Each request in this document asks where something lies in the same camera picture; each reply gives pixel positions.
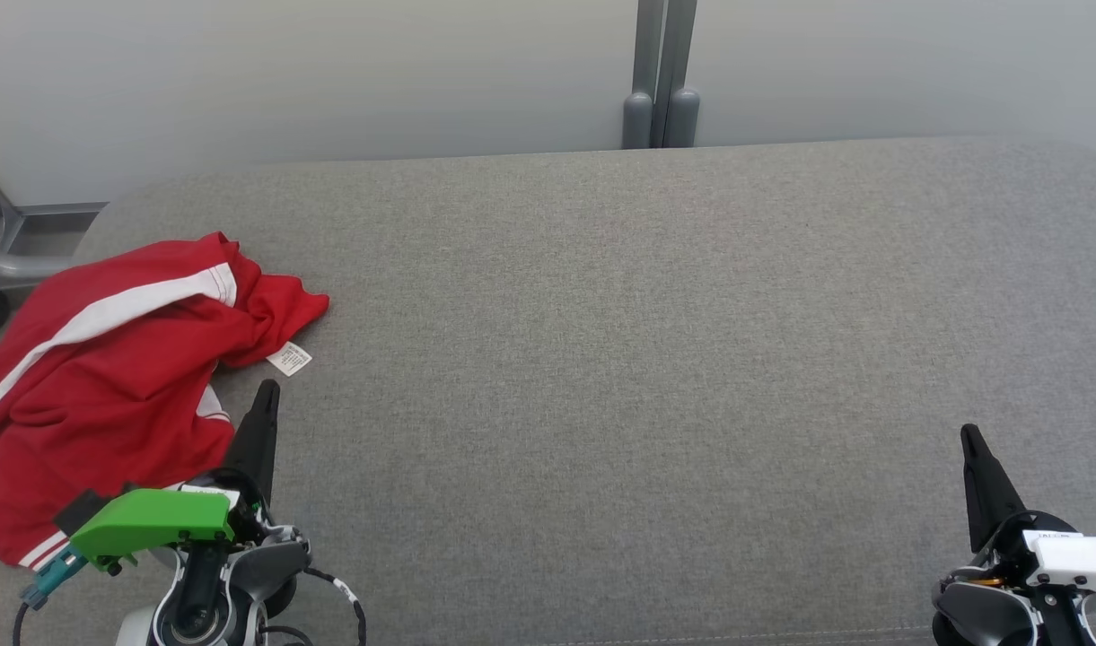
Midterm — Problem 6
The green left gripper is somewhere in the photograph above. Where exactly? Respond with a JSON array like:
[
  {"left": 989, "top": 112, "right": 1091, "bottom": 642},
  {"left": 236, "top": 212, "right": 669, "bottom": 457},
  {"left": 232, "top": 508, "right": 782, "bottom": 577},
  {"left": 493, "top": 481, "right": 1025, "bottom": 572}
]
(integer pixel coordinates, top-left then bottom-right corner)
[{"left": 70, "top": 380, "right": 281, "bottom": 568}]

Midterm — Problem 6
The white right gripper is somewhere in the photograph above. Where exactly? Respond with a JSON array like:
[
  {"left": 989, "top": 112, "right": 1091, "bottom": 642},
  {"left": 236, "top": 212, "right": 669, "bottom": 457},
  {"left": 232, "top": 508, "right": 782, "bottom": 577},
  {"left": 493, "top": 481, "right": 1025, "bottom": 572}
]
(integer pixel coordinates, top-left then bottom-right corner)
[{"left": 960, "top": 424, "right": 1096, "bottom": 600}]

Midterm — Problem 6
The red sleeveless basketball jersey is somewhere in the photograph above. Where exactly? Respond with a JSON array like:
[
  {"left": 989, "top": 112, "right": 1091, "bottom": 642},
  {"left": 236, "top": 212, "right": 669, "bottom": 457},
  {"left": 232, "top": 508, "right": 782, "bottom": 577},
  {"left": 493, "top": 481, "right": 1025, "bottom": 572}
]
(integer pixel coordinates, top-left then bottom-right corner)
[{"left": 0, "top": 269, "right": 330, "bottom": 572}]

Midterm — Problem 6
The grey wheeled metal stand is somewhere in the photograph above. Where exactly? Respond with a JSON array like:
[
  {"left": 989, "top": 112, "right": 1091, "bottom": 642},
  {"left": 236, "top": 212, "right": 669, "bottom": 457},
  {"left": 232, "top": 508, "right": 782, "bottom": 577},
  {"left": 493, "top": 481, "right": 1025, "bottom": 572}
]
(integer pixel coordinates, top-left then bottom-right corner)
[{"left": 0, "top": 157, "right": 109, "bottom": 333}]

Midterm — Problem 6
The grey fabric sofa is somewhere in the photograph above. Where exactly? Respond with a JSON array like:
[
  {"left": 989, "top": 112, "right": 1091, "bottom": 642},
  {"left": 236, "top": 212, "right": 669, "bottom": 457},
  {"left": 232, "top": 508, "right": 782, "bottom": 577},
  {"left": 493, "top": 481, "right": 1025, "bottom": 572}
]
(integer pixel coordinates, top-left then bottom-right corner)
[{"left": 0, "top": 135, "right": 1096, "bottom": 646}]

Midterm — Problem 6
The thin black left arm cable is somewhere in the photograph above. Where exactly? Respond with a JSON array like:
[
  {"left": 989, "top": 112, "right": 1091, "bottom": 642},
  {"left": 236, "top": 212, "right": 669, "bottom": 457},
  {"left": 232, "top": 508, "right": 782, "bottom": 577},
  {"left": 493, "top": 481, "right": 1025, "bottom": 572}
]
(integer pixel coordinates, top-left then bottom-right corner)
[{"left": 260, "top": 563, "right": 369, "bottom": 646}]

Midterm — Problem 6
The left cable with teal plug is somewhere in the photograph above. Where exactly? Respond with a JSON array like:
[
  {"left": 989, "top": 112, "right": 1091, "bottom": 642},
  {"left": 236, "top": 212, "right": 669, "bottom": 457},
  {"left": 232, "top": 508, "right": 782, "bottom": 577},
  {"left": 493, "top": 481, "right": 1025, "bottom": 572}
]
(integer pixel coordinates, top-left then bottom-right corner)
[{"left": 13, "top": 547, "right": 89, "bottom": 646}]

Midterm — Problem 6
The grey partition post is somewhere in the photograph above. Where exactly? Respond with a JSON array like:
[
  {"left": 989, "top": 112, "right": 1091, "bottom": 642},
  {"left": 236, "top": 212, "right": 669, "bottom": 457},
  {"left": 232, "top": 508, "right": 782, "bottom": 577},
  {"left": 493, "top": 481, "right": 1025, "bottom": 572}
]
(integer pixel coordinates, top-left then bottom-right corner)
[
  {"left": 651, "top": 0, "right": 701, "bottom": 148},
  {"left": 622, "top": 0, "right": 667, "bottom": 150}
]

